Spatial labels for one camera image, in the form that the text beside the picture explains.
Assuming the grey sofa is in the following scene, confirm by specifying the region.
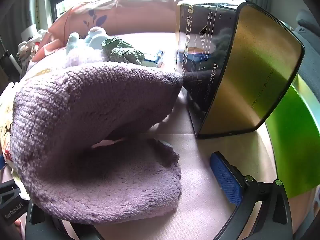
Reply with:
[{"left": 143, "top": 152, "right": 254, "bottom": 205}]
[{"left": 292, "top": 10, "right": 320, "bottom": 85}]

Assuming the purple fleece towel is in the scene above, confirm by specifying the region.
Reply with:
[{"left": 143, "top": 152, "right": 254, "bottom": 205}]
[{"left": 9, "top": 47, "right": 184, "bottom": 225}]

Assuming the blue plush mouse toy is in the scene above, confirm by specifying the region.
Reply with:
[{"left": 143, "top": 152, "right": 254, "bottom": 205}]
[{"left": 65, "top": 26, "right": 110, "bottom": 55}]

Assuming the green cardboard box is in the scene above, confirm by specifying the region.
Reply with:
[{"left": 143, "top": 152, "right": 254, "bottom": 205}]
[{"left": 265, "top": 75, "right": 320, "bottom": 199}]

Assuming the green knitted cloth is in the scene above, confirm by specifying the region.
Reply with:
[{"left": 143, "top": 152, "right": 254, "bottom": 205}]
[{"left": 101, "top": 37, "right": 145, "bottom": 65}]

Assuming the small blue tissue pack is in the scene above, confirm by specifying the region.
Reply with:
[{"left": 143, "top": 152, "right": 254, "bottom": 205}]
[{"left": 143, "top": 49, "right": 165, "bottom": 68}]

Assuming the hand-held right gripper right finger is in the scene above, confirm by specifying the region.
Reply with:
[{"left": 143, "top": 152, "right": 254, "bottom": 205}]
[{"left": 209, "top": 151, "right": 293, "bottom": 240}]

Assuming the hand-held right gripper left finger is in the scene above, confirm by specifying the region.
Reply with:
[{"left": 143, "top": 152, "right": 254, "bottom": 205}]
[{"left": 25, "top": 200, "right": 105, "bottom": 240}]

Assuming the black and gold tin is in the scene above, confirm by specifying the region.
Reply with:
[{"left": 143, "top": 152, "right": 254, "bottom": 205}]
[{"left": 175, "top": 1, "right": 305, "bottom": 140}]

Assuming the pile of clothes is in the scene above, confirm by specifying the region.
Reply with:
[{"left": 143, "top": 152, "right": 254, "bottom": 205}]
[{"left": 16, "top": 29, "right": 48, "bottom": 65}]

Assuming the pink leaf print pillow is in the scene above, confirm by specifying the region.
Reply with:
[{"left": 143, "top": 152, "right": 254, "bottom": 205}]
[{"left": 31, "top": 0, "right": 223, "bottom": 62}]

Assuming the pink printed bed sheet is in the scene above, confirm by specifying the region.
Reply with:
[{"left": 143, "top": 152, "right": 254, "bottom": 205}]
[{"left": 0, "top": 31, "right": 320, "bottom": 240}]

